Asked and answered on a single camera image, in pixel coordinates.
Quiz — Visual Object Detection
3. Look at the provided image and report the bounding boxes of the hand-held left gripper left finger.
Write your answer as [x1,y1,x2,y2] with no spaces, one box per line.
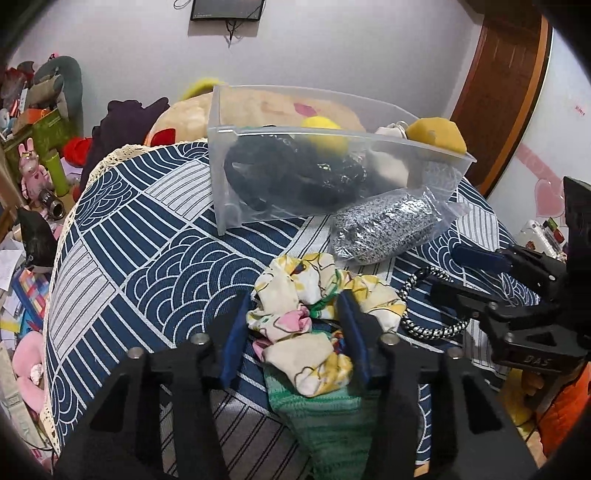
[54,292,254,480]

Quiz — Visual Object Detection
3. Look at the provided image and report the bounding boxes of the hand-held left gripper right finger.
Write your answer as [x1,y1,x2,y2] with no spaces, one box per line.
[337,292,542,480]

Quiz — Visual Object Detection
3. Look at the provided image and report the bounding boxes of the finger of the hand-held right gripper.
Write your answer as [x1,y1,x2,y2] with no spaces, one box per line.
[452,244,566,303]
[426,276,504,326]

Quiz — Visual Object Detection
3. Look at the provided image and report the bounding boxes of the black and white braided cord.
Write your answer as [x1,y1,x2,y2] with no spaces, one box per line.
[398,267,468,341]

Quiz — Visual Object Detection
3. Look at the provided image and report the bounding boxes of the floral fabric scrunchie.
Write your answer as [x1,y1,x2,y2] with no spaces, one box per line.
[247,252,407,398]

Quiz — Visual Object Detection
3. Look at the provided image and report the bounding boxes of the clear plastic storage bin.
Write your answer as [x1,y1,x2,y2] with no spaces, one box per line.
[206,84,477,236]

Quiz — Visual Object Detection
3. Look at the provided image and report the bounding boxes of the white soft cloth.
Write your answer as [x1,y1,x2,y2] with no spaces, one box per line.
[367,121,411,189]

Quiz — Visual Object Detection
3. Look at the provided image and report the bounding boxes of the bagged silver steel wool scrubber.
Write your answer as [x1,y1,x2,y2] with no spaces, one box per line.
[329,187,471,266]

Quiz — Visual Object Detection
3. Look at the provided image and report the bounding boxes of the green knitted cloth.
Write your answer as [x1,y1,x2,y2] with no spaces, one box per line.
[263,323,384,478]

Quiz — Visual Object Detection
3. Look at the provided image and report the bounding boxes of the orange cloth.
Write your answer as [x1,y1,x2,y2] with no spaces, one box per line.
[538,364,591,457]

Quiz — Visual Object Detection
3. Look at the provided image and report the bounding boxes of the blue wave pattern tablecloth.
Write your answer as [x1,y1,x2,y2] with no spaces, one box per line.
[39,141,527,480]

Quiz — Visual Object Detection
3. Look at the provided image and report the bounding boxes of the yellow sponge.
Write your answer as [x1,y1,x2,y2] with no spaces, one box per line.
[406,117,468,154]

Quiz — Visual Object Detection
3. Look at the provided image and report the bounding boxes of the black fabric scrunchie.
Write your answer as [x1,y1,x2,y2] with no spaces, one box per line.
[224,126,368,210]

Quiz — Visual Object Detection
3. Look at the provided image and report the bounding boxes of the brown wooden door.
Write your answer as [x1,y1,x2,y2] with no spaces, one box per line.
[450,18,554,197]

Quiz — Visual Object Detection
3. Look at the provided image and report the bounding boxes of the yellow fluffy ball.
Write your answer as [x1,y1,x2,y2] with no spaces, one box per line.
[301,115,348,155]

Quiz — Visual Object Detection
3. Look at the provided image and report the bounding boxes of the pink plush toy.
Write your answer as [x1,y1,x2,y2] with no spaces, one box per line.
[11,330,47,414]

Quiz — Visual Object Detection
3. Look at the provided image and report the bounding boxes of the black bird figure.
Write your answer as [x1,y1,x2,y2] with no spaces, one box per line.
[17,207,58,273]

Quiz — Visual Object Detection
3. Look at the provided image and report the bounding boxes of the beige plush toy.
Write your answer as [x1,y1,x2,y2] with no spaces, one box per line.
[147,79,365,145]

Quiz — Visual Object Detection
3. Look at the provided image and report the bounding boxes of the dark purple cloth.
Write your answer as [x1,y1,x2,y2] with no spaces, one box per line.
[79,97,171,197]

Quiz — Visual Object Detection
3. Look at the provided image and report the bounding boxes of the red plush toy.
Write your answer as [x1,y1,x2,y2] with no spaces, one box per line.
[62,136,95,166]

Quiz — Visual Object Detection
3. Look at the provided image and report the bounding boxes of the pink rabbit figure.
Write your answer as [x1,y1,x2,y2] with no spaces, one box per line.
[17,137,55,204]

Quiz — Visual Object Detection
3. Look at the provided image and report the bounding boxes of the green cardboard box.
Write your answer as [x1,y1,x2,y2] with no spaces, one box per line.
[31,110,70,153]

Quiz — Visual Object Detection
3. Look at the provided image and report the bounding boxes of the green dinosaur plush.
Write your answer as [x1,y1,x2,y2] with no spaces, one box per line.
[32,55,84,123]

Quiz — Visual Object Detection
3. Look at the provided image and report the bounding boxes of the black wall monitor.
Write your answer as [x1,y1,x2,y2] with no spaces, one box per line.
[191,0,267,22]

